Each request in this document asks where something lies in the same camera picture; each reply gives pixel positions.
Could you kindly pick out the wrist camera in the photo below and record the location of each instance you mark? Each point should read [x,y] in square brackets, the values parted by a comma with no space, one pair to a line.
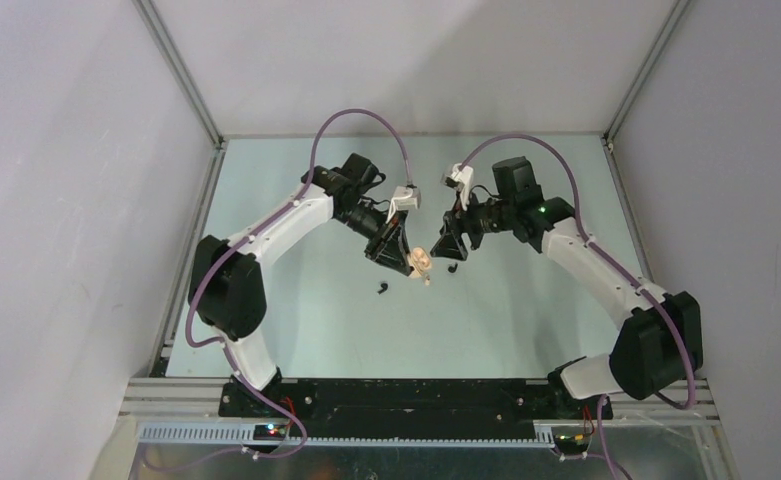
[459,177]
[404,198]

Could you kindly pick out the pink earbud charging case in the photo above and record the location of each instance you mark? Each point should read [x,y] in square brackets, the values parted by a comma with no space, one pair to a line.
[420,262]

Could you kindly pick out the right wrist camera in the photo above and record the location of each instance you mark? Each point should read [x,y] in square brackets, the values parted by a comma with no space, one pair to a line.
[459,177]

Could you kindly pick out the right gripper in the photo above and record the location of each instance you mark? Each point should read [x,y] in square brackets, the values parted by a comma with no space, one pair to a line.
[451,244]

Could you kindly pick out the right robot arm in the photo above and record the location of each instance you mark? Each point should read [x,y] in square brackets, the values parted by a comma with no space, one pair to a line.
[659,334]

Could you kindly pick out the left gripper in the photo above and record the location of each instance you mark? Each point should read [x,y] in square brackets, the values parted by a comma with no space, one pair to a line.
[388,245]

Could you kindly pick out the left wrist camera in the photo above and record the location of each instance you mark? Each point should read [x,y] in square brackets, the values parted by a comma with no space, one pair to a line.
[404,198]

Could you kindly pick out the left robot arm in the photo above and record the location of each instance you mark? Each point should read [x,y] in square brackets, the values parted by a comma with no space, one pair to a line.
[227,290]

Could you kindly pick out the aluminium frame profile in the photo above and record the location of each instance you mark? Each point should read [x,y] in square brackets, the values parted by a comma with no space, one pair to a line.
[166,45]

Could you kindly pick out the grey cable duct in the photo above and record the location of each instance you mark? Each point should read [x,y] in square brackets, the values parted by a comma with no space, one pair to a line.
[258,434]

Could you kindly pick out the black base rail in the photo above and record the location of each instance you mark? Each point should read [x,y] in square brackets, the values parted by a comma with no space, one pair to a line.
[424,408]

